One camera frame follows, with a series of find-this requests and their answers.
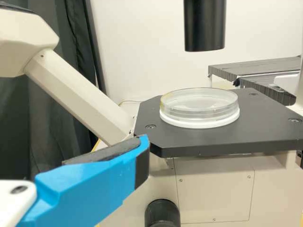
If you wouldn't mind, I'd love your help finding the petri dish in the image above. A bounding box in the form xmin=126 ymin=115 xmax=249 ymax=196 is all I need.
xmin=160 ymin=87 xmax=239 ymax=117

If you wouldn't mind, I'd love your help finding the black platform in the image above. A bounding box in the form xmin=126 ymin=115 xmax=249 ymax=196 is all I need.
xmin=207 ymin=56 xmax=303 ymax=82
xmin=233 ymin=77 xmax=298 ymax=106

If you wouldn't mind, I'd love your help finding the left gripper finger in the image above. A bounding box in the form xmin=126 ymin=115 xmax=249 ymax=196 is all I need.
xmin=18 ymin=134 xmax=151 ymax=227

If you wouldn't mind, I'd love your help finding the cream microscope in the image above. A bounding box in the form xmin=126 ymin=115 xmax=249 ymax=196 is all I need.
xmin=0 ymin=0 xmax=303 ymax=227

